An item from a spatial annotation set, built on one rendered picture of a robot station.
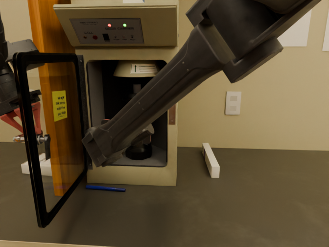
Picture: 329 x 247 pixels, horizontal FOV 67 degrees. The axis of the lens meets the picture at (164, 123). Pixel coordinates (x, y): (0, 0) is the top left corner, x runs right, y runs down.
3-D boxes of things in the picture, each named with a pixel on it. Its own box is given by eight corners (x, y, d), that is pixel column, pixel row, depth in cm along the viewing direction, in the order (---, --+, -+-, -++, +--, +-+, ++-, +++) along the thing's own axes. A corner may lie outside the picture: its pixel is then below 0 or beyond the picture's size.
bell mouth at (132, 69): (120, 73, 97) (119, 59, 96) (165, 73, 96) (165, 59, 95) (106, 77, 80) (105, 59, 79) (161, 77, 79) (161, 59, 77)
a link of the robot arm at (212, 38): (220, -32, 27) (276, 48, 26) (239, -22, 32) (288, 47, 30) (73, 136, 55) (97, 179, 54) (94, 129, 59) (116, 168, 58)
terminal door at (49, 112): (87, 172, 87) (77, 53, 76) (41, 232, 57) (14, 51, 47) (85, 172, 87) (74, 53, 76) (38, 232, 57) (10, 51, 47)
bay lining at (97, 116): (113, 140, 111) (108, 59, 102) (171, 142, 109) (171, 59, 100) (93, 163, 88) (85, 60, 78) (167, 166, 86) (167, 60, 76)
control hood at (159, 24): (74, 46, 77) (70, 12, 75) (178, 46, 75) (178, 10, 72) (55, 45, 66) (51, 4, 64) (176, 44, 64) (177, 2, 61)
